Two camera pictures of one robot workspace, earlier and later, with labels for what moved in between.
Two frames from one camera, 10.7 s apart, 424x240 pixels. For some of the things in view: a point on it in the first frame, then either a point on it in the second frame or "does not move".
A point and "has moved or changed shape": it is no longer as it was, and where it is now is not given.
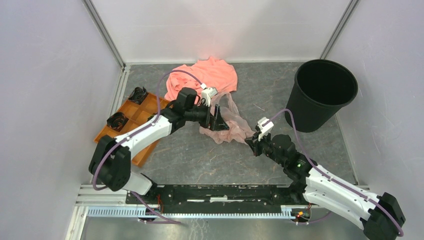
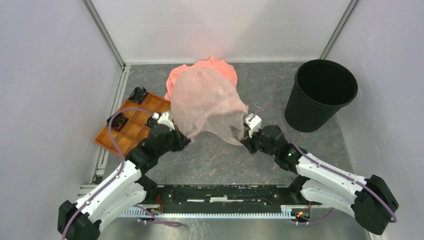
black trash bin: x=321 y=87 does not move
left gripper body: x=204 y=119 → x=174 y=142
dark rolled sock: x=117 y=121 does not move
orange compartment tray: x=137 y=114 does not move
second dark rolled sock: x=138 y=95 does not move
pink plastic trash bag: x=238 y=130 has moved or changed shape
